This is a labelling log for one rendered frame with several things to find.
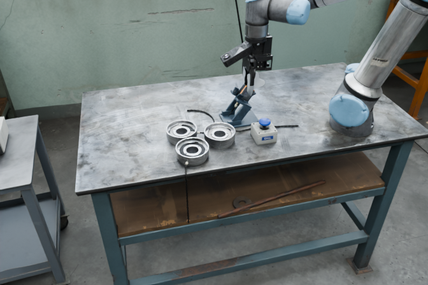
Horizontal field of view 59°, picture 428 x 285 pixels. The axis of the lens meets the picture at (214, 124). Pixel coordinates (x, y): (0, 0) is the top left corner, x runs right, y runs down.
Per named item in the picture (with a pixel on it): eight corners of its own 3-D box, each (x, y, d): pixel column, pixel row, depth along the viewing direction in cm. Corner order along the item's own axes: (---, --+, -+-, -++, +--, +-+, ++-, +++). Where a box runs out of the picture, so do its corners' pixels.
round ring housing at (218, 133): (216, 154, 122) (216, 144, 120) (198, 139, 129) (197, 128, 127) (241, 142, 128) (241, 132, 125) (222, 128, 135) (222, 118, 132)
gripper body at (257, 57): (271, 72, 127) (274, 38, 121) (248, 75, 125) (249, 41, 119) (263, 63, 133) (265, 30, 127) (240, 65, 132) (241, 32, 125)
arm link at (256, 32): (249, 27, 116) (241, 19, 123) (248, 41, 119) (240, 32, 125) (272, 25, 118) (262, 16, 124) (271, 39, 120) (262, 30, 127)
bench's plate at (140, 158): (76, 197, 109) (74, 192, 108) (83, 96, 157) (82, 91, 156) (430, 137, 133) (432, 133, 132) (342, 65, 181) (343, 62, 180)
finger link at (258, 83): (265, 97, 131) (266, 71, 127) (249, 98, 130) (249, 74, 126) (262, 93, 134) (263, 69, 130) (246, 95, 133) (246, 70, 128)
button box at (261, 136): (256, 145, 126) (258, 133, 123) (250, 133, 132) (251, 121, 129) (279, 142, 128) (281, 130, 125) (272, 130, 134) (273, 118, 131)
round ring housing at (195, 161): (183, 144, 127) (182, 135, 124) (213, 150, 124) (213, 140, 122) (171, 164, 118) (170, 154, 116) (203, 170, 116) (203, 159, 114)
